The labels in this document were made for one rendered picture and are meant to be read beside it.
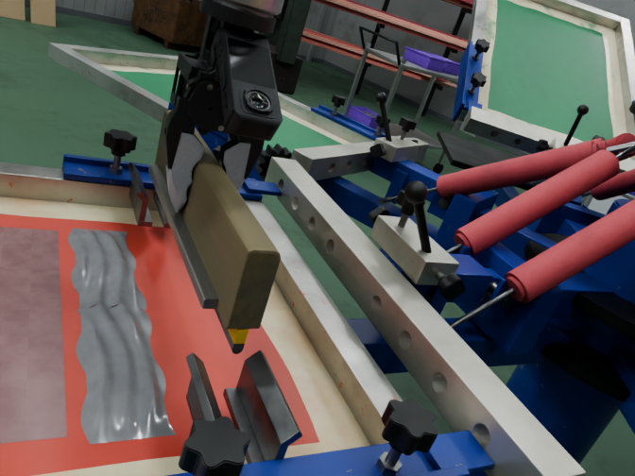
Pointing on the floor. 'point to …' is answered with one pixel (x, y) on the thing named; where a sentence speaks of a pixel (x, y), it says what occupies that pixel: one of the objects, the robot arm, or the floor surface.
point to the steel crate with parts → (171, 23)
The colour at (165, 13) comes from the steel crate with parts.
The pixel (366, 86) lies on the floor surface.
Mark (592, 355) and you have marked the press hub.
